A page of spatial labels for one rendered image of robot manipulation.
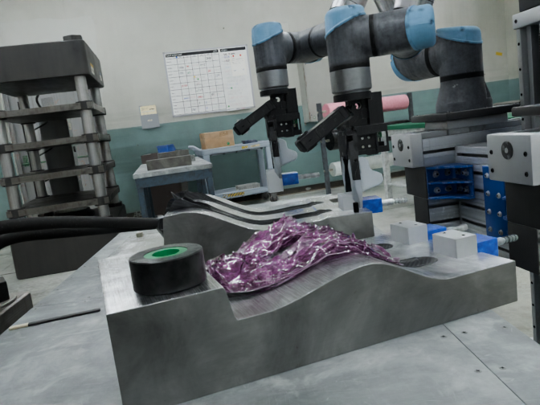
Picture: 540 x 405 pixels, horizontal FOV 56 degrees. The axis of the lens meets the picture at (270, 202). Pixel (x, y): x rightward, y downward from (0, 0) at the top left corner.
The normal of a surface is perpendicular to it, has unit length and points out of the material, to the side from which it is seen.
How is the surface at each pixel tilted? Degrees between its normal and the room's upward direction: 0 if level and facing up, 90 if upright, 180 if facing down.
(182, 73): 90
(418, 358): 0
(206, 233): 90
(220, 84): 90
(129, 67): 90
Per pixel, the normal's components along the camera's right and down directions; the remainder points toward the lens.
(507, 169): -0.98, 0.14
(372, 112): 0.06, 0.14
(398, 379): -0.13, -0.98
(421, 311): 0.35, 0.10
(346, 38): -0.29, 0.18
